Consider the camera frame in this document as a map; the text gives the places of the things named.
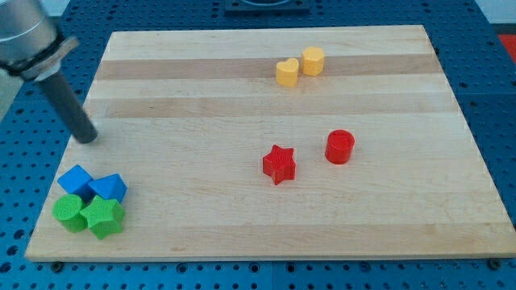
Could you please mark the wooden board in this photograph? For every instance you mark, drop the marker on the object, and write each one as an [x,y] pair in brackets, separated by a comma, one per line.
[281,144]

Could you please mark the blue triangle block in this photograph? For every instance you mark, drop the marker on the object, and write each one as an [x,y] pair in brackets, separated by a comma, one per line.
[109,187]

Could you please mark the dark mount plate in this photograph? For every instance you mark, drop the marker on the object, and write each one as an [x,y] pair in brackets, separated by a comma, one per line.
[238,7]

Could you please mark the yellow heart block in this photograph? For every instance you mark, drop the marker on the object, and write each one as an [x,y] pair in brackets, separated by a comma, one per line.
[287,72]

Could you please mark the blue cube block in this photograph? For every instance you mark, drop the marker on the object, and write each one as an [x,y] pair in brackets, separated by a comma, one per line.
[76,181]

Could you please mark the green cylinder block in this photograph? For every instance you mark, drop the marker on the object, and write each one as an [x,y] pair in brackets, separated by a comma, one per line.
[67,211]

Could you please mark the red cylinder block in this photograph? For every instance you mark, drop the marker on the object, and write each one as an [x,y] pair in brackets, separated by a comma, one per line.
[340,144]

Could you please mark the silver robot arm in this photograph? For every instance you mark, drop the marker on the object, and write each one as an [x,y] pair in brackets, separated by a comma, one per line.
[32,48]

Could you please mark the red star block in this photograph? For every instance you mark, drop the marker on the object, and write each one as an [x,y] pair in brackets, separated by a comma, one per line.
[279,164]

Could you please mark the yellow hexagon block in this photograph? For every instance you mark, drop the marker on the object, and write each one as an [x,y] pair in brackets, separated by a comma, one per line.
[313,60]

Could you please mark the green star block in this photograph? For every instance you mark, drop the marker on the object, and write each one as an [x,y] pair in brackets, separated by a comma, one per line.
[103,217]

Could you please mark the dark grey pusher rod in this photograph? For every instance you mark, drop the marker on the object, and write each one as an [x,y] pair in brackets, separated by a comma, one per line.
[61,96]

